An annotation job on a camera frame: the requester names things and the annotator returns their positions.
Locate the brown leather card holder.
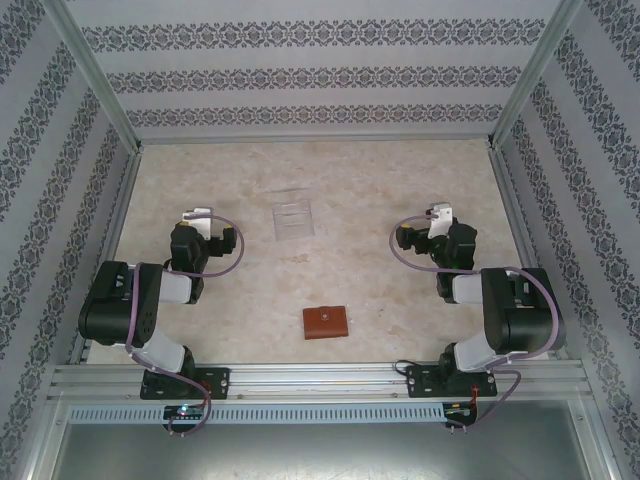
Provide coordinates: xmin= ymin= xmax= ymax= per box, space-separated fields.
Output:
xmin=301 ymin=304 xmax=350 ymax=343

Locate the clear plastic box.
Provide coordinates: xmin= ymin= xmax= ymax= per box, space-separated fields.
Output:
xmin=269 ymin=185 xmax=317 ymax=243

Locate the grey metal sheet panel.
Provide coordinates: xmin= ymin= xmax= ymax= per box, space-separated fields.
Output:
xmin=49 ymin=422 xmax=609 ymax=480

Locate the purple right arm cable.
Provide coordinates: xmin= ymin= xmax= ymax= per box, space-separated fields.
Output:
xmin=390 ymin=213 xmax=560 ymax=434

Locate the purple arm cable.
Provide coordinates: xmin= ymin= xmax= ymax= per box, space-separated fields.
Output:
xmin=123 ymin=212 xmax=246 ymax=437
xmin=390 ymin=213 xmax=560 ymax=434

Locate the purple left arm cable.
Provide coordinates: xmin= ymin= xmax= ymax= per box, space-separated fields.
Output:
xmin=123 ymin=212 xmax=246 ymax=437

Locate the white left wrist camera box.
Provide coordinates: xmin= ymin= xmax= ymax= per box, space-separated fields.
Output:
xmin=181 ymin=206 xmax=215 ymax=239

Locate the aluminium table side rail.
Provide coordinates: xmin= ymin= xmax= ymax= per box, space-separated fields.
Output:
xmin=487 ymin=144 xmax=570 ymax=360
xmin=68 ymin=148 xmax=145 ymax=365

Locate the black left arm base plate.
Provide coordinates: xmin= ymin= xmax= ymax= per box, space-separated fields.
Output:
xmin=139 ymin=367 xmax=232 ymax=401

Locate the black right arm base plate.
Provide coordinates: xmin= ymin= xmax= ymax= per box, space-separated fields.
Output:
xmin=405 ymin=364 xmax=499 ymax=400

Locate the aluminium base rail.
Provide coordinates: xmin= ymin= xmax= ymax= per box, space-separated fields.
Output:
xmin=48 ymin=363 xmax=587 ymax=402

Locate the aluminium frame post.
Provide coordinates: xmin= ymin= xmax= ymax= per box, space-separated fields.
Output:
xmin=43 ymin=0 xmax=144 ymax=154
xmin=487 ymin=0 xmax=586 ymax=151

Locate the white slotted cable duct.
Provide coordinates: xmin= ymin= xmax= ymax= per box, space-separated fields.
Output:
xmin=66 ymin=403 xmax=448 ymax=424

